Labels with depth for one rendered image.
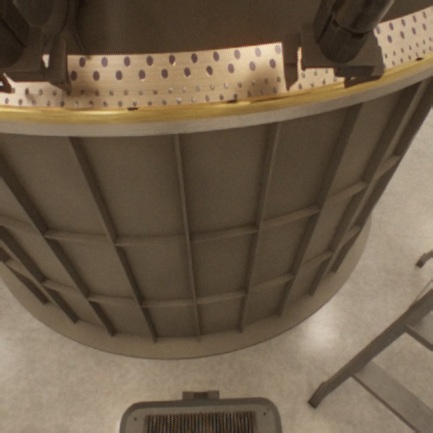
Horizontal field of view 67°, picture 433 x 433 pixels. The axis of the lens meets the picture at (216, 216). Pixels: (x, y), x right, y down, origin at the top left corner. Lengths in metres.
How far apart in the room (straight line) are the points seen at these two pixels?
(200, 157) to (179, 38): 0.22
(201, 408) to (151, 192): 0.76
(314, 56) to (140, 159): 0.37
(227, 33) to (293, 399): 1.33
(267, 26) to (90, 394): 1.43
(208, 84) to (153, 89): 0.09
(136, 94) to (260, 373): 1.24
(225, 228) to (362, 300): 1.06
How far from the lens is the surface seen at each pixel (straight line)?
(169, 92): 0.59
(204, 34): 0.61
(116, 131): 0.59
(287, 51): 0.53
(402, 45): 0.82
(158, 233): 0.86
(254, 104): 0.59
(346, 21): 0.46
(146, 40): 0.61
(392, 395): 1.33
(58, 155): 0.74
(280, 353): 1.57
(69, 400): 1.61
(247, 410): 1.24
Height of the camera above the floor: 1.48
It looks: 51 degrees down
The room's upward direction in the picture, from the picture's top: straight up
